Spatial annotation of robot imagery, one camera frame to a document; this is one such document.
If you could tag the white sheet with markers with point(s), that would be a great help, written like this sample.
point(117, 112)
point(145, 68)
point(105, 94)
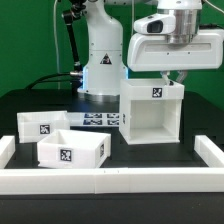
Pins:
point(93, 119)

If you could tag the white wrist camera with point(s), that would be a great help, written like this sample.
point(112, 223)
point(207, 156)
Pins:
point(155, 24)

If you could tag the white U-shaped boundary fence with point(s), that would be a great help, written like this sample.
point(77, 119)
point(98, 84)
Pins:
point(209, 178)

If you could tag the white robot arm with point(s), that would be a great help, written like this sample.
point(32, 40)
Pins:
point(169, 40)

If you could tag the white drawer box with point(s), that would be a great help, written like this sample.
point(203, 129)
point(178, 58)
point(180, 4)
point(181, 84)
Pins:
point(74, 149)
point(34, 126)

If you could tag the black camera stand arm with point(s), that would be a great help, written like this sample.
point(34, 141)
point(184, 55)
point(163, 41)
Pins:
point(69, 16)

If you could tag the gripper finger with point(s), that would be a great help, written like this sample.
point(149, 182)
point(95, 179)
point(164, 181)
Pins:
point(166, 78)
point(181, 76)

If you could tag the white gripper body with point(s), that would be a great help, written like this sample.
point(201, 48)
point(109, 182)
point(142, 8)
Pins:
point(154, 53)

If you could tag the white drawer cabinet frame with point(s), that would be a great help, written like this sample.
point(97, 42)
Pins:
point(150, 111)

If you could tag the white drawer box front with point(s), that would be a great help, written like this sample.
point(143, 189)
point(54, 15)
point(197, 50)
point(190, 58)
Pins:
point(74, 149)

